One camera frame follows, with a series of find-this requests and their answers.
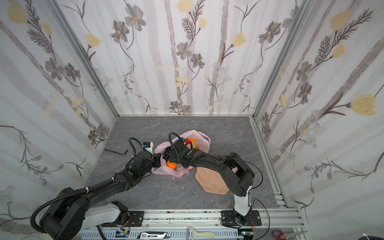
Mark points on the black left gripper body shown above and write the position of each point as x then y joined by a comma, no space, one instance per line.
156,160

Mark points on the pink scalloped plate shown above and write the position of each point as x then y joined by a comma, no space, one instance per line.
211,181

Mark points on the dark fake grape bunch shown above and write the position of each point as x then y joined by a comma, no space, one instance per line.
167,153

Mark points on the cream fake garlic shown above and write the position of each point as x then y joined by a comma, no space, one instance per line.
195,146

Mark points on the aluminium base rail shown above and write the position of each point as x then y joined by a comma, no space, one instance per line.
261,225

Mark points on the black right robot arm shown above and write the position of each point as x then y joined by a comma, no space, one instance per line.
236,174

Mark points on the orange fake tangerine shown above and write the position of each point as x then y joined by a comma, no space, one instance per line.
171,165

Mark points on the pink plastic bag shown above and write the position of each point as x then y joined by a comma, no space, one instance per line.
202,140

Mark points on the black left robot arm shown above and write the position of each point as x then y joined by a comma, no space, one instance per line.
62,217

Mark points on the red handled scissors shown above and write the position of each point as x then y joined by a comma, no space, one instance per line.
280,235

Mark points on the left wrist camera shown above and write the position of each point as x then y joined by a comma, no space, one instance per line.
148,146

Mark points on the silver black utility knife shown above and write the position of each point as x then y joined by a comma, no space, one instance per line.
153,236

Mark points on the dark hex key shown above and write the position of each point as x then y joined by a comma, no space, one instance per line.
115,152

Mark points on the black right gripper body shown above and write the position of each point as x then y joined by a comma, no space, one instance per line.
169,153

